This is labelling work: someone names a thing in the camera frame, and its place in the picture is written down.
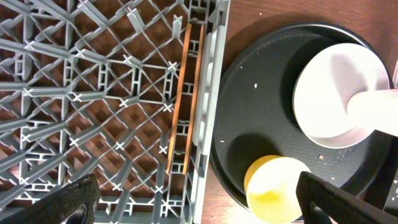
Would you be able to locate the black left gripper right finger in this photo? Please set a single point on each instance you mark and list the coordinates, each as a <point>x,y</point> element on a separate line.
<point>322,202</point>

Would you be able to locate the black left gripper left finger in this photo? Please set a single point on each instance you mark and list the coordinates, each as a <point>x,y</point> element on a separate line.
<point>74,203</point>

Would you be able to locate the yellow bowl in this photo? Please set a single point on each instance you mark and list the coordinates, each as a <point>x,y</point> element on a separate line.
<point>270,186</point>

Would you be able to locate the pink plastic cup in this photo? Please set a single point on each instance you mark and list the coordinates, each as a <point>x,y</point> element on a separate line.
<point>375,109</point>

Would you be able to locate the white round plate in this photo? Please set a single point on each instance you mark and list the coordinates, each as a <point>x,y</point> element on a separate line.
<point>324,88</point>

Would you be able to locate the wooden chopstick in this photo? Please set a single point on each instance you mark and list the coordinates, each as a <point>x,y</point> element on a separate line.
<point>178,97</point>
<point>194,101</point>

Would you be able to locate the grey plastic dishwasher rack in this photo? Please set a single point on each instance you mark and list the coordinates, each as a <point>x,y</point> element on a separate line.
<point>89,87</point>

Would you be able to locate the round black serving tray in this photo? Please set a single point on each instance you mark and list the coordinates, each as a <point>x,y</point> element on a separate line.
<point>255,118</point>

